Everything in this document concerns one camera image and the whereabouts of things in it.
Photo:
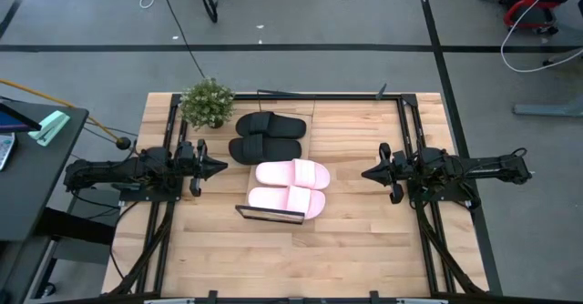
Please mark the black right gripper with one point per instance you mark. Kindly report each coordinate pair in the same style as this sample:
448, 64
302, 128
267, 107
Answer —
398, 167

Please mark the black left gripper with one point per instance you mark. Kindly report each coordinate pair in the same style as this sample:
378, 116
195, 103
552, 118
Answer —
197, 167

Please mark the black foam slide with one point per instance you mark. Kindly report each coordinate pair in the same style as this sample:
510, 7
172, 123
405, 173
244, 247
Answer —
273, 124
264, 150

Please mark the pink foam slide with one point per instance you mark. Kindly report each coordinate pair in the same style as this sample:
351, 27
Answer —
282, 199
314, 176

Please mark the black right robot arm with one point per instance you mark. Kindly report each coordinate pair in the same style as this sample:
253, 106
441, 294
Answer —
478, 169

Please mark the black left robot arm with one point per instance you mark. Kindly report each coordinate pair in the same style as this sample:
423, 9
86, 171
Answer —
109, 169

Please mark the green potted plant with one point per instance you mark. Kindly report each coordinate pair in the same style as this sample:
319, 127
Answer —
207, 101

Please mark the black round knob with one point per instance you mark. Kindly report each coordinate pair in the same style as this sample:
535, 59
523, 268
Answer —
123, 143

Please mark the mint green stapler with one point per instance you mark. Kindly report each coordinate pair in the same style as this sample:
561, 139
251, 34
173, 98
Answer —
50, 126

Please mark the black desk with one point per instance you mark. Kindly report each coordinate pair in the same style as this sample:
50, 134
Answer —
36, 181

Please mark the grey desk leg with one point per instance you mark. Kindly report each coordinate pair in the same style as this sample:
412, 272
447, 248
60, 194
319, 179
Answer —
551, 109

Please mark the tablet screen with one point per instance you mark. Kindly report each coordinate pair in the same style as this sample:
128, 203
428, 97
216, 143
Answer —
16, 119

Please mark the white device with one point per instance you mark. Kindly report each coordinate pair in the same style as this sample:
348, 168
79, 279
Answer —
5, 151

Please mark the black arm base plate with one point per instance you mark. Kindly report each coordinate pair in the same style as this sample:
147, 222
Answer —
150, 195
448, 195

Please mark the black aluminium rail frame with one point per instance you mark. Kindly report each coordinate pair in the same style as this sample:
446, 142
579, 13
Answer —
346, 97

